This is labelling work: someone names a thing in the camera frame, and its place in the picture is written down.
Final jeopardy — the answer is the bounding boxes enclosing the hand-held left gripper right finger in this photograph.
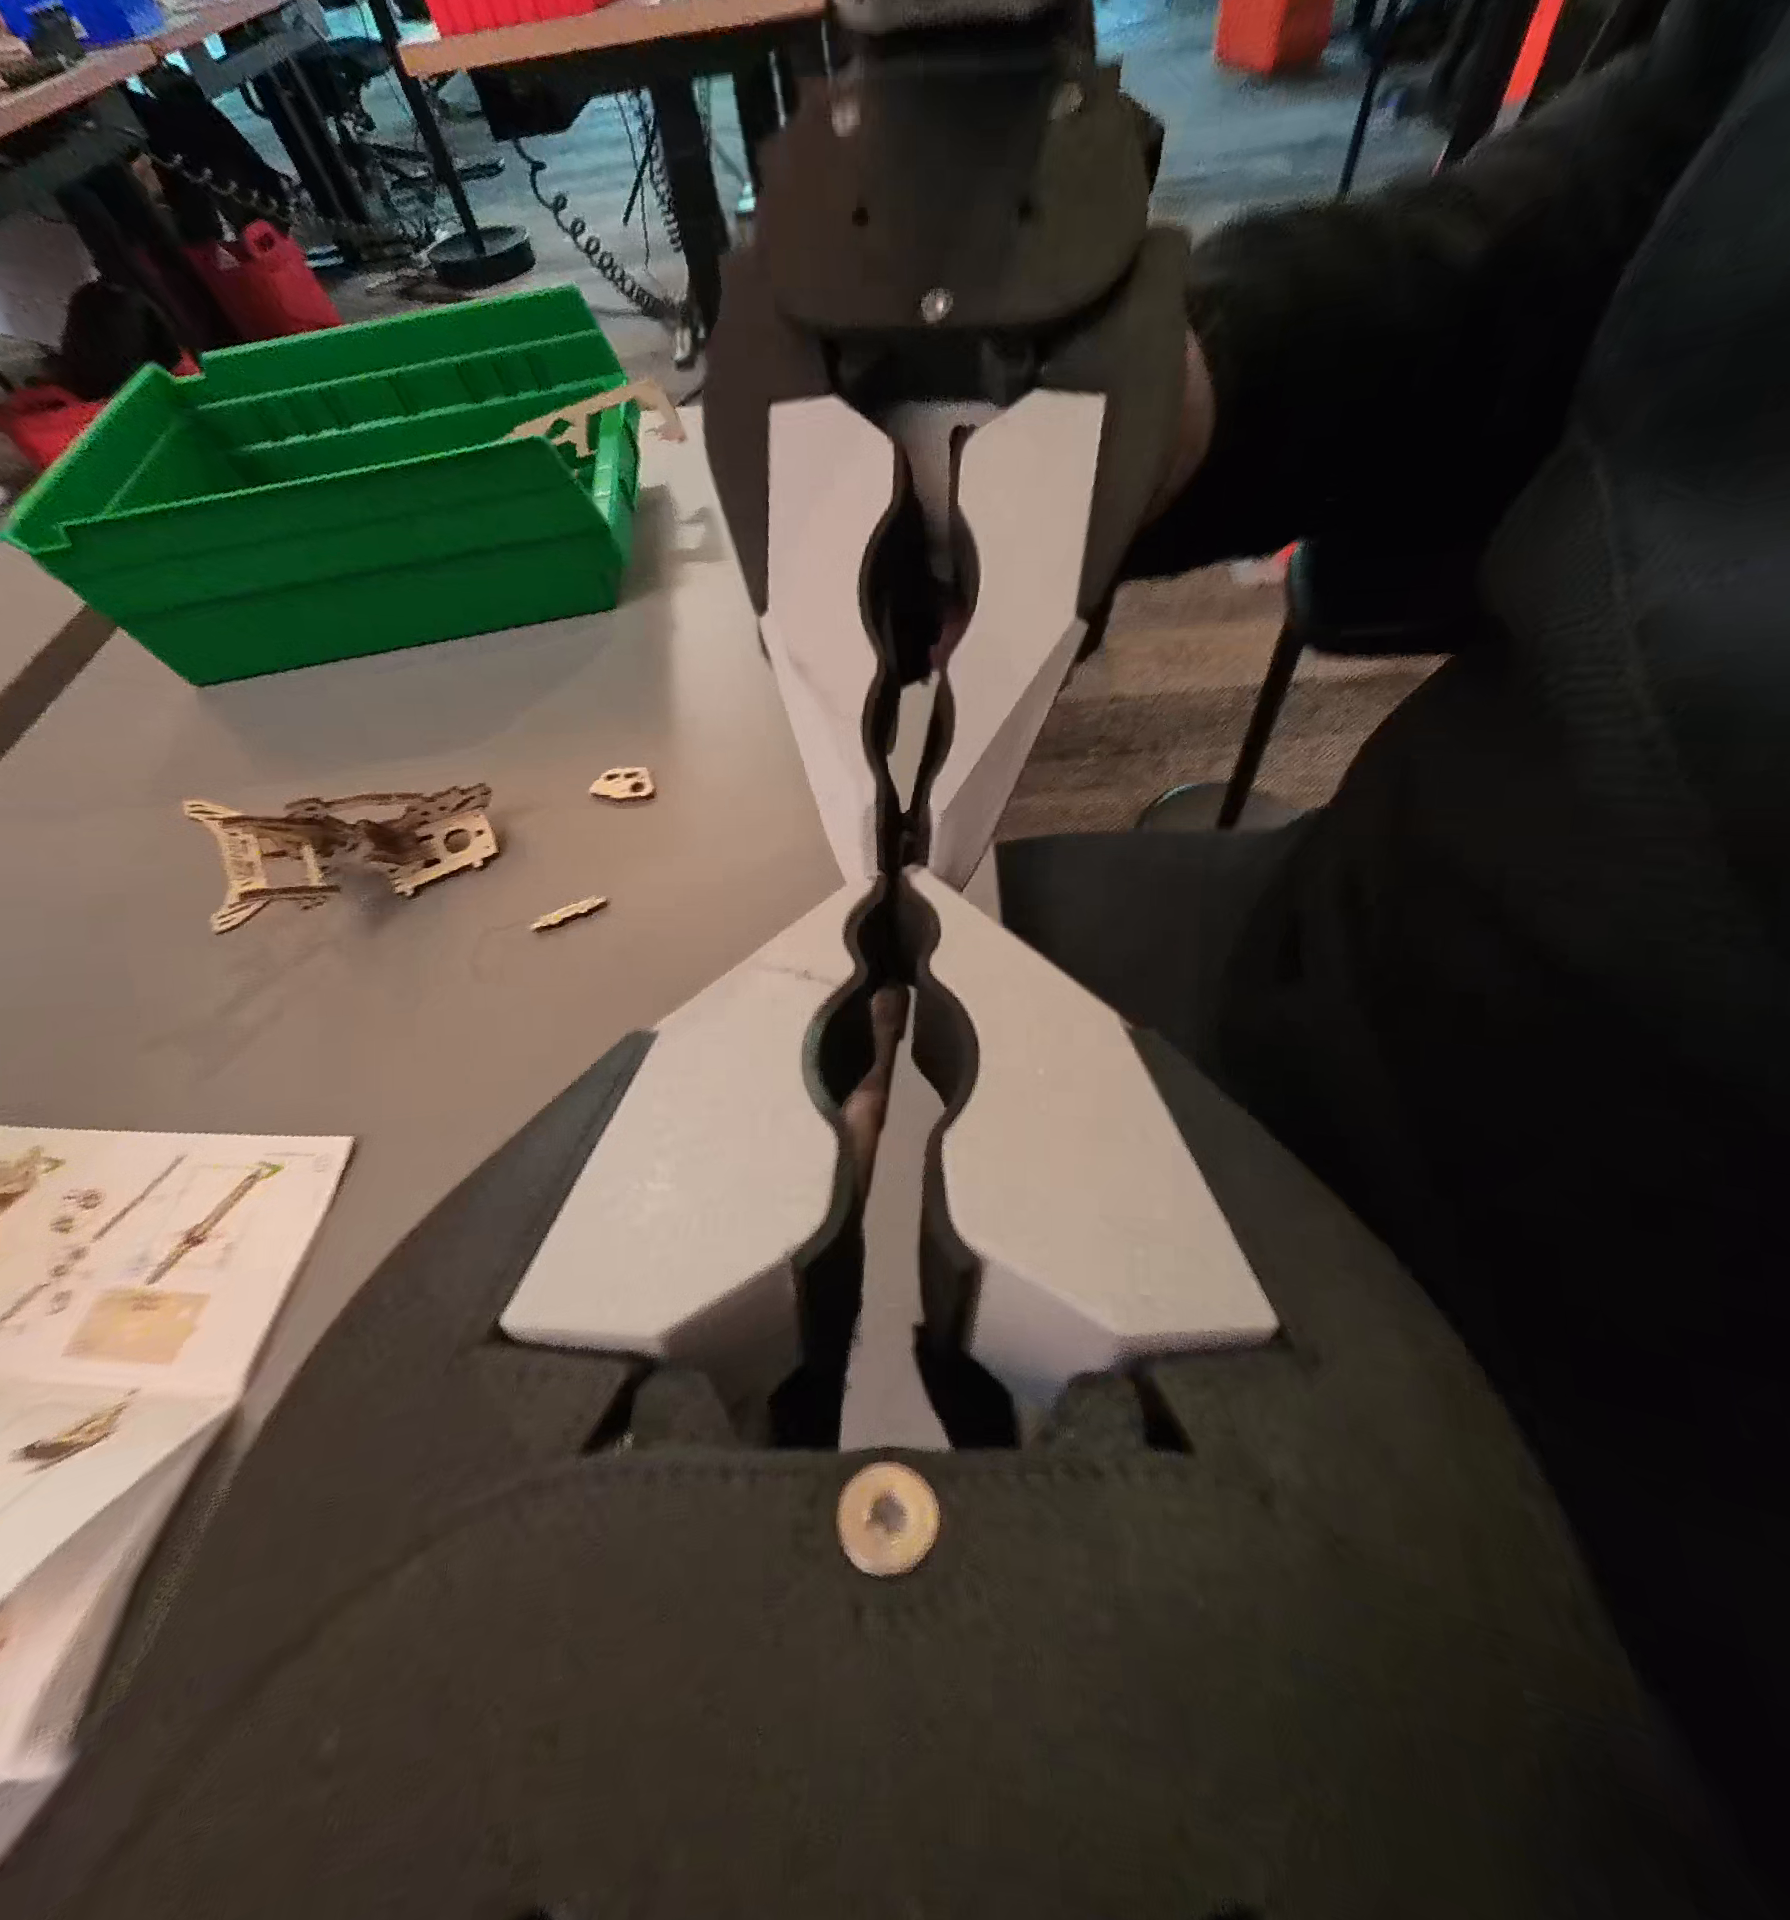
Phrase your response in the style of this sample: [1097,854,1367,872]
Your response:
[915,872,1280,1448]

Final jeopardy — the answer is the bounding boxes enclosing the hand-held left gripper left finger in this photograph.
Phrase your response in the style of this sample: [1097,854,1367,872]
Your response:
[497,875,897,1448]

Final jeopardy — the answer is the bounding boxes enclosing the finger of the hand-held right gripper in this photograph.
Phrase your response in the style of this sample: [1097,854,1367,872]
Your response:
[763,390,897,885]
[905,390,1113,890]

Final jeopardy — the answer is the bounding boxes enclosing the person's right forearm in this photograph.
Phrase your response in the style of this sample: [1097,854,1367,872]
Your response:
[1115,136,1659,662]

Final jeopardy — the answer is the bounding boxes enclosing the flat wooden cutout sheet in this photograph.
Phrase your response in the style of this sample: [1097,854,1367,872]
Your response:
[512,375,689,452]

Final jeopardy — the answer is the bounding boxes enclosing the orange container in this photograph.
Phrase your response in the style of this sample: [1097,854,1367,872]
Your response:
[1213,0,1339,76]

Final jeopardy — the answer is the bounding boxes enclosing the wooden table with black legs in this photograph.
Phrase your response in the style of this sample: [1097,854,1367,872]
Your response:
[396,0,847,375]

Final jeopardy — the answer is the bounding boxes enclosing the red bins row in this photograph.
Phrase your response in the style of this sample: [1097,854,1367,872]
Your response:
[425,0,751,34]

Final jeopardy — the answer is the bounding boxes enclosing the black round stand base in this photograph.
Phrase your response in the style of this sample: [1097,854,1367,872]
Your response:
[362,0,542,294]

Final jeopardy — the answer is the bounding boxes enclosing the green plastic bin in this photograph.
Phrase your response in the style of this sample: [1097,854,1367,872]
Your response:
[0,283,642,683]

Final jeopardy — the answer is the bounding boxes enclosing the person in black clothing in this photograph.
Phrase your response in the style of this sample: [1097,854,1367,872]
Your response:
[984,0,1790,1920]

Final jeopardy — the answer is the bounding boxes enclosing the illustrated instruction sheet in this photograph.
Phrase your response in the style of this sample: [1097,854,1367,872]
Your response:
[0,1126,360,1913]

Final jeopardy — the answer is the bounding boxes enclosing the red canister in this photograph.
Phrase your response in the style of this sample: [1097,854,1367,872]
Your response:
[173,222,347,353]

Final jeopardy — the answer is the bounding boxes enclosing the cluttered wooden table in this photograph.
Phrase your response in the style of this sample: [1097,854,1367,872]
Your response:
[0,0,307,249]

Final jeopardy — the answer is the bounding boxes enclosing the black coiled cable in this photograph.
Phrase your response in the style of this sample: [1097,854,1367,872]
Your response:
[530,136,689,330]

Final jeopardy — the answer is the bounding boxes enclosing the wooden model frame assembly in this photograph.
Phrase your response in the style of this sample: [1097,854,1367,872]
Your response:
[184,784,502,934]

